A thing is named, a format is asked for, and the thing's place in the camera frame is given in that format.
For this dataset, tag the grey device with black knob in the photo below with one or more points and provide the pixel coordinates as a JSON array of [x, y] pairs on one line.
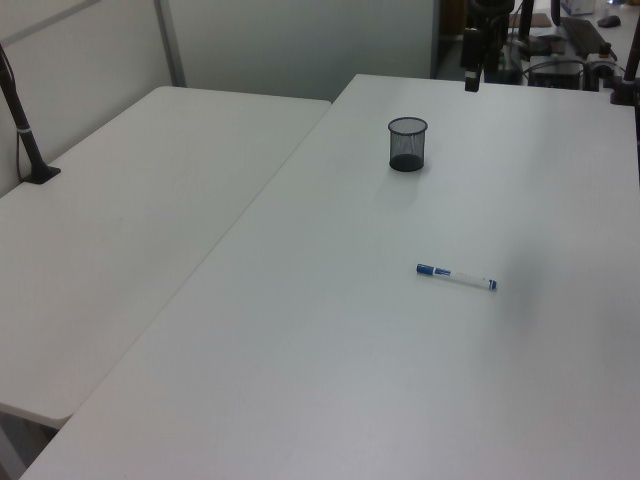
[[602, 62]]

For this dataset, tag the white and blue box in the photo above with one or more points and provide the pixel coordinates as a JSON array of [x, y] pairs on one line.
[[577, 6]]

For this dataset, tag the grey partition post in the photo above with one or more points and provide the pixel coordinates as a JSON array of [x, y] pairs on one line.
[[170, 42]]

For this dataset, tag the black electronics box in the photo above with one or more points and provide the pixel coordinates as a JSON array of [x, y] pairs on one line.
[[555, 72]]

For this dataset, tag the black mesh pen cup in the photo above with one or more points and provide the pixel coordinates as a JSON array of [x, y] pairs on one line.
[[407, 145]]

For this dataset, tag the blue and white marker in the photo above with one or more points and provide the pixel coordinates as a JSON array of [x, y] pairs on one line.
[[455, 276]]

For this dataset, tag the dark robot gripper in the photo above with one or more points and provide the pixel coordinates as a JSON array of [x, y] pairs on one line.
[[492, 12]]

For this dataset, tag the thin black monitor pole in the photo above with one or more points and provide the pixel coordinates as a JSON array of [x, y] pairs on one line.
[[525, 17]]

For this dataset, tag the black camera stand with clamp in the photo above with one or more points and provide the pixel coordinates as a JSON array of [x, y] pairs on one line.
[[627, 75]]

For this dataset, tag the black camera stand with base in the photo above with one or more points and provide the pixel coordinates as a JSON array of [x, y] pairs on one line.
[[27, 140]]

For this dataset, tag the black computer mouse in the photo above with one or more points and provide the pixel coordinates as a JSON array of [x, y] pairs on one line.
[[609, 21]]

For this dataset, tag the black keyboard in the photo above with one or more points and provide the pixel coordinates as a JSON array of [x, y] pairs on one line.
[[582, 35]]

